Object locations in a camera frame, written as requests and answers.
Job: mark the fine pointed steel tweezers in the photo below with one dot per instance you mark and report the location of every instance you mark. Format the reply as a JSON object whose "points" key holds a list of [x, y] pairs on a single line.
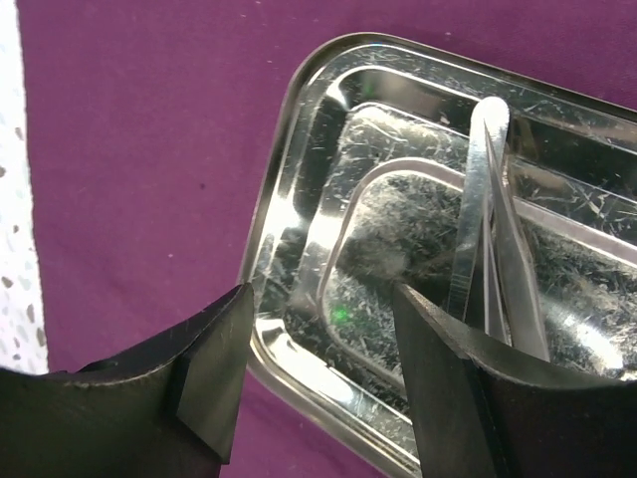
{"points": [[517, 277]]}

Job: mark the steel scalpel handle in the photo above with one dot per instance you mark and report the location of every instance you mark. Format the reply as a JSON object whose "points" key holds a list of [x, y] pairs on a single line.
{"points": [[490, 120]]}

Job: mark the steel instrument tray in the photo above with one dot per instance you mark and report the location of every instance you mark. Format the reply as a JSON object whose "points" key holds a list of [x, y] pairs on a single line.
{"points": [[364, 188]]}

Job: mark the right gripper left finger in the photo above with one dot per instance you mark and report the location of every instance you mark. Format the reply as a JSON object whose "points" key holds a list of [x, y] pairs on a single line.
{"points": [[166, 407]]}

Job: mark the purple cloth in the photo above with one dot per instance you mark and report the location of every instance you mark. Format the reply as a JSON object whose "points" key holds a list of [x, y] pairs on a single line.
{"points": [[150, 129]]}

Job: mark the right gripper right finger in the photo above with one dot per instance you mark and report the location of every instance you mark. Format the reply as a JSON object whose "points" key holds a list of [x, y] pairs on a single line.
{"points": [[480, 408]]}

